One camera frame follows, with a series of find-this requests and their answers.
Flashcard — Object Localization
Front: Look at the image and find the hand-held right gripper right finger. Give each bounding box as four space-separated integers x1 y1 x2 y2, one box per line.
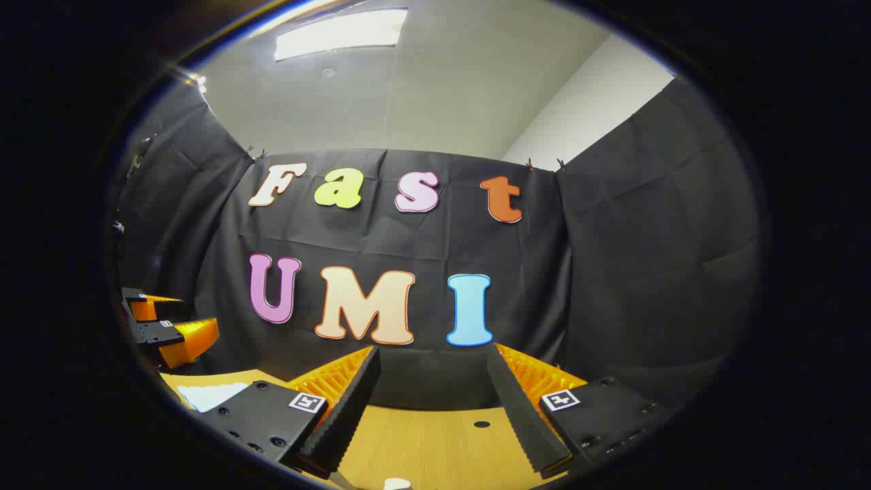
486 342 671 480

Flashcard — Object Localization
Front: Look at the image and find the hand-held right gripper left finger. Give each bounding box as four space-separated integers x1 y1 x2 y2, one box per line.
196 345 382 480

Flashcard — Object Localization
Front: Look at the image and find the black backdrop cloth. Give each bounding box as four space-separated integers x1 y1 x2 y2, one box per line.
109 76 763 412

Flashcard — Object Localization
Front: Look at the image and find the ceiling light panel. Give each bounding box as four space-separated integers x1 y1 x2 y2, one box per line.
274 8 409 62

